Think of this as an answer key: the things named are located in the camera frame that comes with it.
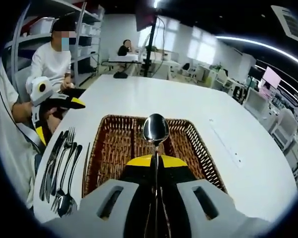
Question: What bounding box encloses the grey harness strap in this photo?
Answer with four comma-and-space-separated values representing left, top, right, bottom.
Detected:
16, 122, 42, 149

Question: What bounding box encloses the white storage box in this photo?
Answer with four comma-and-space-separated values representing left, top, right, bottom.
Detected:
29, 16, 56, 35

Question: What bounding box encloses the person's left hand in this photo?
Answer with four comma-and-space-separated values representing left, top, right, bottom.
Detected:
11, 101, 34, 124

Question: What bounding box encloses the white ceiling light strip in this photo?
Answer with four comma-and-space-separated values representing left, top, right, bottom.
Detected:
215, 36, 298, 70

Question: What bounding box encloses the dark red screen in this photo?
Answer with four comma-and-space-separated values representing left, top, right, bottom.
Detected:
135, 4, 157, 32

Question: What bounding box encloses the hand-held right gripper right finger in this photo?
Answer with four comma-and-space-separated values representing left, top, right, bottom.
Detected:
158, 155, 271, 238

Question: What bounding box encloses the pink display screen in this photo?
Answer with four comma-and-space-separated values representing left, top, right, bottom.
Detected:
262, 66, 282, 89

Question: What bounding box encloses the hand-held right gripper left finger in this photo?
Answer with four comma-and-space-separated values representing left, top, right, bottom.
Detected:
43, 154, 154, 238

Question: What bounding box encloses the black stand pole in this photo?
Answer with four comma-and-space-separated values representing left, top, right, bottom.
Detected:
143, 14, 158, 78

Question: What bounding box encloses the brown wicker storage slots tray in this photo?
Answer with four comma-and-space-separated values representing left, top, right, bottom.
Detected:
81, 114, 228, 199

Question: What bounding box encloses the grey metal shelving rack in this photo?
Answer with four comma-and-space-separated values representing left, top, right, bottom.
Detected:
4, 0, 105, 86

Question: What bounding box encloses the white ceiling air vent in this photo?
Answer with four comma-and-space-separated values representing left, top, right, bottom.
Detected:
271, 4, 298, 42

